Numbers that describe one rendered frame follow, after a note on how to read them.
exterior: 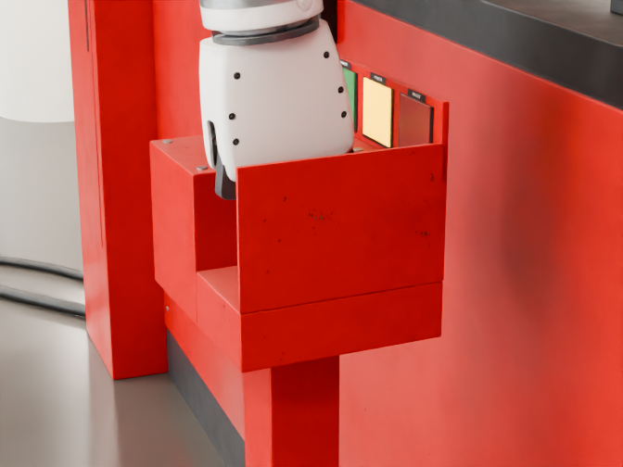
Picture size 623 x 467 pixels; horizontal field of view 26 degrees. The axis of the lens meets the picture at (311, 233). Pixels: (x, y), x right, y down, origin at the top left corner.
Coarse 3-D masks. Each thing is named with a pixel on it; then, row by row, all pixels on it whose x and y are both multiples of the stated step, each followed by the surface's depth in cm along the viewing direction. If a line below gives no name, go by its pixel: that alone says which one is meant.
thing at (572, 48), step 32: (384, 0) 135; (416, 0) 127; (448, 0) 121; (480, 0) 115; (512, 0) 114; (544, 0) 114; (576, 0) 114; (608, 0) 114; (448, 32) 122; (480, 32) 116; (512, 32) 110; (544, 32) 106; (576, 32) 101; (608, 32) 100; (544, 64) 106; (576, 64) 102; (608, 64) 97; (608, 96) 98
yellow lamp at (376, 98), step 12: (372, 84) 104; (372, 96) 104; (384, 96) 102; (372, 108) 104; (384, 108) 102; (372, 120) 105; (384, 120) 103; (372, 132) 105; (384, 132) 103; (384, 144) 103
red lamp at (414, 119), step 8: (400, 96) 100; (400, 104) 100; (408, 104) 99; (416, 104) 97; (424, 104) 97; (400, 112) 100; (408, 112) 99; (416, 112) 98; (424, 112) 97; (400, 120) 100; (408, 120) 99; (416, 120) 98; (424, 120) 97; (400, 128) 100; (408, 128) 99; (416, 128) 98; (424, 128) 97; (400, 136) 100; (408, 136) 99; (416, 136) 98; (424, 136) 97; (400, 144) 101; (408, 144) 100; (416, 144) 98; (424, 144) 97
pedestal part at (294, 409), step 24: (312, 360) 105; (336, 360) 106; (264, 384) 105; (288, 384) 104; (312, 384) 105; (336, 384) 106; (264, 408) 106; (288, 408) 105; (312, 408) 106; (336, 408) 107; (264, 432) 106; (288, 432) 106; (312, 432) 107; (336, 432) 108; (264, 456) 107; (288, 456) 106; (312, 456) 107; (336, 456) 108
